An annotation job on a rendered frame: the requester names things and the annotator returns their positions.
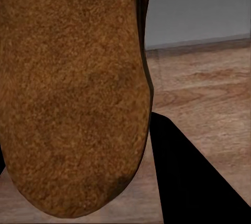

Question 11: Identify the sandal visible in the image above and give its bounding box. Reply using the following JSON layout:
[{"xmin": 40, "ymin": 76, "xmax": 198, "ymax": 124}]
[{"xmin": 0, "ymin": 0, "xmax": 154, "ymax": 219}]

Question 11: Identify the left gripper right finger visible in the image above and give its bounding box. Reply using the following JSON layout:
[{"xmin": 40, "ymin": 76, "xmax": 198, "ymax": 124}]
[{"xmin": 150, "ymin": 112, "xmax": 251, "ymax": 224}]

